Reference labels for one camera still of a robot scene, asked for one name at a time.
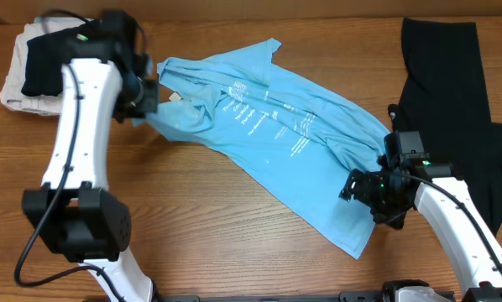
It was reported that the folded beige garment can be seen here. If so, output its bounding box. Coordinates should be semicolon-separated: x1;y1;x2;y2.
0;18;95;116

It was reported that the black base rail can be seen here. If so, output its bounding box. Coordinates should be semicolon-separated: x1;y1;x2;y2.
160;291;381;302

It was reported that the black garment on right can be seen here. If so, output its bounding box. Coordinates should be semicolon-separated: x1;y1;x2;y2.
389;18;502;233

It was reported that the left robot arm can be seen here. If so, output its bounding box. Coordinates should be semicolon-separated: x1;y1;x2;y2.
22;16;160;301

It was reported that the folded black garment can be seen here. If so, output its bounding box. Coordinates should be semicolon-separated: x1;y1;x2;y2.
20;18;105;98

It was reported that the light blue t-shirt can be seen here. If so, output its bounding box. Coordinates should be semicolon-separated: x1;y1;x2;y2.
145;39;387;258

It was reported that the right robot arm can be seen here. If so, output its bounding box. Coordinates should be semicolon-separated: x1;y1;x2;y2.
340;159;502;301

